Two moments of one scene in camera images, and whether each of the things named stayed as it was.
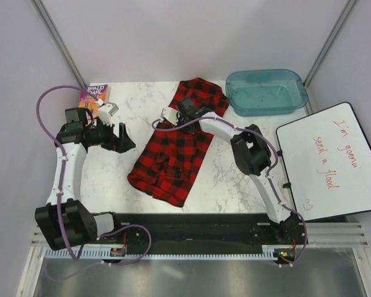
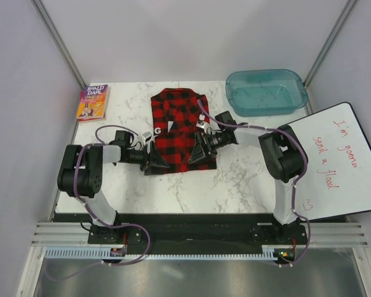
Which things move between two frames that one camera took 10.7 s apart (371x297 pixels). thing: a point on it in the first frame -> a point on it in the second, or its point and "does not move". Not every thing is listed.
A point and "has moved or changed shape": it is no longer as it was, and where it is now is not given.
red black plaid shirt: (172, 159) has moved or changed shape
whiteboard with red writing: (331, 165) does not move
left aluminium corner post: (58, 40) does not move
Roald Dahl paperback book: (93, 97) does not move
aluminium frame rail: (340, 233) does not move
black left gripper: (121, 144) -> (156, 161)
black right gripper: (179, 118) -> (198, 151)
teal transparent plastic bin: (265, 93) does not move
